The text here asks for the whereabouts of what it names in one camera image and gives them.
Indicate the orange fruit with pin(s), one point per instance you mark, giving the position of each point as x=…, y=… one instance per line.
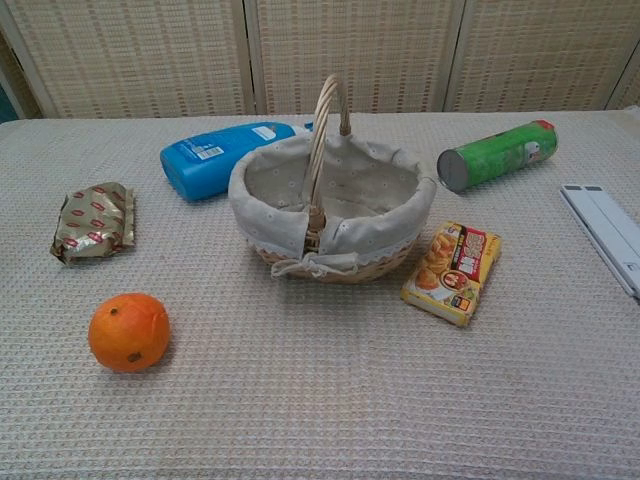
x=127, y=332

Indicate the wicker basket with cloth liner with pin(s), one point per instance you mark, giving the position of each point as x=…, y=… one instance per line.
x=330, y=215

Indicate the beige woven tablecloth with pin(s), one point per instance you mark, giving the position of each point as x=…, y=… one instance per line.
x=320, y=380

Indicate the woven folding screen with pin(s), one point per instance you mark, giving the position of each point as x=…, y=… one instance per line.
x=320, y=55

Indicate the blue plastic bottle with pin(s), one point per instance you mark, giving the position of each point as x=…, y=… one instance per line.
x=210, y=160

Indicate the yellow snack box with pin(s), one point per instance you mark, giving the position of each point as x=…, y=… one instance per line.
x=452, y=275

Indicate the green cylindrical chips can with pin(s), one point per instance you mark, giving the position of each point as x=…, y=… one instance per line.
x=500, y=152

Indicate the gold foil snack packet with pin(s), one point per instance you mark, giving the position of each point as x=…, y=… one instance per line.
x=92, y=222

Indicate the white folded stand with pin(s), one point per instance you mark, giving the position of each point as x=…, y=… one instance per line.
x=605, y=230

